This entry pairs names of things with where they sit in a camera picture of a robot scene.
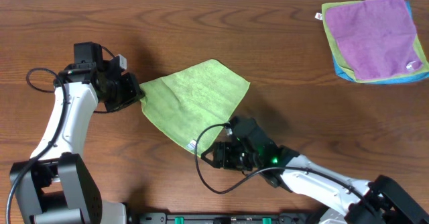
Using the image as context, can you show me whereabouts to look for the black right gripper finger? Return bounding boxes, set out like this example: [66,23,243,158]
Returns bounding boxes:
[201,156,215,167]
[200,143,217,158]

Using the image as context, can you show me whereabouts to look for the light green microfiber cloth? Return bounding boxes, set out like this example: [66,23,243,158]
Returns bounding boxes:
[140,59,250,156]

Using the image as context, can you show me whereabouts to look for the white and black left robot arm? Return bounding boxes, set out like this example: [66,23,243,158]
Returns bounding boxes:
[5,42,145,223]

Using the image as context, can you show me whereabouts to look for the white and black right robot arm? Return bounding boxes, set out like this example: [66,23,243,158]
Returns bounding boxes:
[194,117,428,224]

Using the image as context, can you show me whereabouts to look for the blue cloth at stack bottom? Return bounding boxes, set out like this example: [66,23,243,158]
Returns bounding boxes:
[332,1,428,85]

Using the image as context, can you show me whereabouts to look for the olive green cloth in stack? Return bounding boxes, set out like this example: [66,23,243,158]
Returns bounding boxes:
[315,2,427,84]

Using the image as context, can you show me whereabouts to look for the purple microfiber cloth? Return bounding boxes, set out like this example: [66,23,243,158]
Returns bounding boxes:
[324,0,428,81]

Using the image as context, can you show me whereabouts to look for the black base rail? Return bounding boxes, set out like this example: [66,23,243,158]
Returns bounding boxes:
[126,213,318,224]

